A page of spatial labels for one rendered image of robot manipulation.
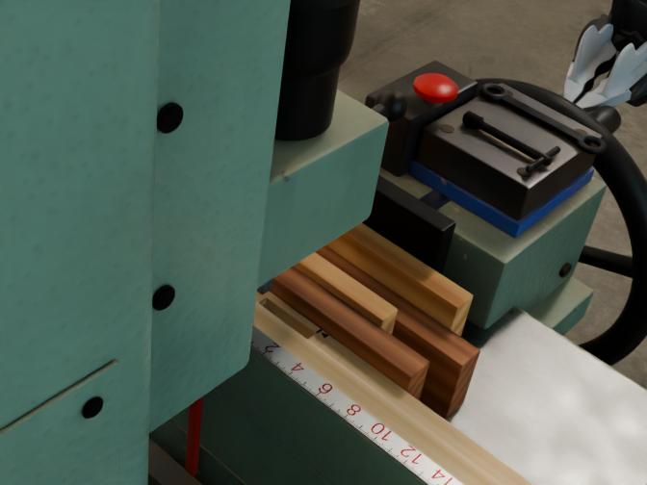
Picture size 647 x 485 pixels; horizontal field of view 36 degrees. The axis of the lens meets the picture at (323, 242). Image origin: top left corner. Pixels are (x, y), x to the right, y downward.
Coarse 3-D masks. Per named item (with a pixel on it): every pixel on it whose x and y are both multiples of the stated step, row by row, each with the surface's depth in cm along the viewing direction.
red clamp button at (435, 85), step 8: (416, 80) 67; (424, 80) 67; (432, 80) 67; (440, 80) 67; (448, 80) 67; (416, 88) 66; (424, 88) 66; (432, 88) 66; (440, 88) 66; (448, 88) 66; (456, 88) 67; (424, 96) 66; (432, 96) 66; (440, 96) 66; (448, 96) 66
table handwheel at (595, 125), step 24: (552, 96) 81; (576, 120) 80; (600, 168) 80; (624, 168) 79; (624, 192) 79; (624, 216) 80; (600, 264) 84; (624, 264) 83; (624, 312) 84; (600, 336) 88; (624, 336) 85
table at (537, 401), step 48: (576, 288) 76; (480, 336) 67; (528, 336) 67; (480, 384) 63; (528, 384) 64; (576, 384) 64; (624, 384) 65; (240, 432) 60; (480, 432) 60; (528, 432) 61; (576, 432) 61; (624, 432) 62; (288, 480) 59; (576, 480) 58; (624, 480) 59
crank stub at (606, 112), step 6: (600, 108) 85; (606, 108) 85; (612, 108) 85; (594, 114) 84; (600, 114) 84; (606, 114) 84; (612, 114) 84; (618, 114) 85; (600, 120) 83; (606, 120) 84; (612, 120) 84; (618, 120) 85; (606, 126) 84; (612, 126) 84; (618, 126) 85; (612, 132) 85
